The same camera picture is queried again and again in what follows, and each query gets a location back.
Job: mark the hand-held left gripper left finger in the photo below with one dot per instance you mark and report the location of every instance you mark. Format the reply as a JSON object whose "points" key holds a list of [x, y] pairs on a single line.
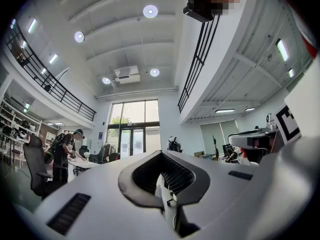
{"points": [[100, 184]]}

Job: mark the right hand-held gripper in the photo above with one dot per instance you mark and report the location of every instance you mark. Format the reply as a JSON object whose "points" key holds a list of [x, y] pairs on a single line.
{"points": [[300, 114]]}

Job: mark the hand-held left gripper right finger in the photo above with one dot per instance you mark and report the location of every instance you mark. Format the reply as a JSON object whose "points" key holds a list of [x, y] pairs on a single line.
{"points": [[225, 184]]}

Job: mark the clothes rack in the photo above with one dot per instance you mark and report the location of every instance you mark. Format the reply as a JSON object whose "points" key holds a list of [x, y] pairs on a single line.
{"points": [[107, 150]]}

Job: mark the black mesh office chair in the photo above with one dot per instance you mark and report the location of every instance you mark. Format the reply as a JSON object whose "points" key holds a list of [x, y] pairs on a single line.
{"points": [[35, 159]]}

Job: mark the window roller blinds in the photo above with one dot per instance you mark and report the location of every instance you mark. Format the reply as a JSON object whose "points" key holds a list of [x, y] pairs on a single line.
{"points": [[220, 134]]}

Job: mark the white table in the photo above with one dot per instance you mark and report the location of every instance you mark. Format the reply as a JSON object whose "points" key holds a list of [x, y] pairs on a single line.
{"points": [[83, 164]]}

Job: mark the tube ceiling light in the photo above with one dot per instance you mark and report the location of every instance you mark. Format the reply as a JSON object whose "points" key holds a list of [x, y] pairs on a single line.
{"points": [[32, 25], [282, 49], [225, 110], [53, 58]]}

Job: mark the vase of white flowers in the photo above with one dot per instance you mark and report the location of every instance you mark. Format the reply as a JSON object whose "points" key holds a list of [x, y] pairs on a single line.
{"points": [[86, 156]]}

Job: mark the glass entrance door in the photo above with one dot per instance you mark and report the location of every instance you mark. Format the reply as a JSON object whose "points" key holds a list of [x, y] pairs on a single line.
{"points": [[133, 131]]}

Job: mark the short black balcony railing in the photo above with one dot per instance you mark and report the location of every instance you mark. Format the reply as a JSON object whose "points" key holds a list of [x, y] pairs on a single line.
{"points": [[197, 61]]}

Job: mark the round ceiling light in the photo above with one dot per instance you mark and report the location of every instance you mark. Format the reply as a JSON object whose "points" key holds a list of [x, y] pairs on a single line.
{"points": [[106, 80], [79, 36], [150, 11], [154, 72]]}

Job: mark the white storage shelving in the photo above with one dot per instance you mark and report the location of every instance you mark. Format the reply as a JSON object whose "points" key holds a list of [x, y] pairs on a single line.
{"points": [[15, 124]]}

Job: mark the ceiling air conditioner unit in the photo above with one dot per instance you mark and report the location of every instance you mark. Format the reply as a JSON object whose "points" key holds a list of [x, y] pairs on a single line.
{"points": [[126, 75]]}

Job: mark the long black balcony railing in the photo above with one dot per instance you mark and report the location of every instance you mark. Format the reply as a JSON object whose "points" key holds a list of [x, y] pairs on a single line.
{"points": [[50, 81]]}

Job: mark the black head-worn camera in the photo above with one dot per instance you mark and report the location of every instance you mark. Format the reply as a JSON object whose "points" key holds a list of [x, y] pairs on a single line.
{"points": [[200, 6]]}

